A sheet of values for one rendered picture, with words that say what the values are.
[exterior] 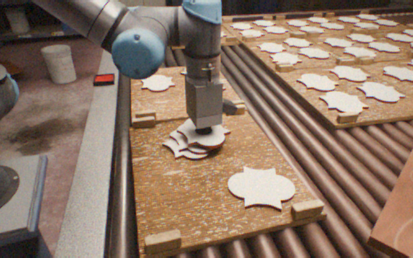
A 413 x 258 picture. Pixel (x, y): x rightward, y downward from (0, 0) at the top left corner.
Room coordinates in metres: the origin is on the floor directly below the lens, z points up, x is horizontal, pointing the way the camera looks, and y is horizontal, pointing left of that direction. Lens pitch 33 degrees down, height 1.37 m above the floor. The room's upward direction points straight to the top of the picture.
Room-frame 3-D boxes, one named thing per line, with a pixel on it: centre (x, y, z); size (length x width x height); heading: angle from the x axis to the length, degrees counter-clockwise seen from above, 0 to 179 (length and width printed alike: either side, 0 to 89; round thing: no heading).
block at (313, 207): (0.37, -0.19, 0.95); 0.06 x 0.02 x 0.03; 105
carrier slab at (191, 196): (0.52, -0.01, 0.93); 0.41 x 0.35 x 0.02; 15
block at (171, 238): (0.30, 0.07, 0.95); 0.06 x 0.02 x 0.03; 105
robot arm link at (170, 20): (0.58, 0.11, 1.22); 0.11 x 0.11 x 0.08; 1
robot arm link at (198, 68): (0.60, 0.01, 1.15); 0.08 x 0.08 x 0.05
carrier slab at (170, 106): (0.94, 0.09, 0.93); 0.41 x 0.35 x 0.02; 13
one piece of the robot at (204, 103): (0.60, -0.01, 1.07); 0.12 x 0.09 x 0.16; 111
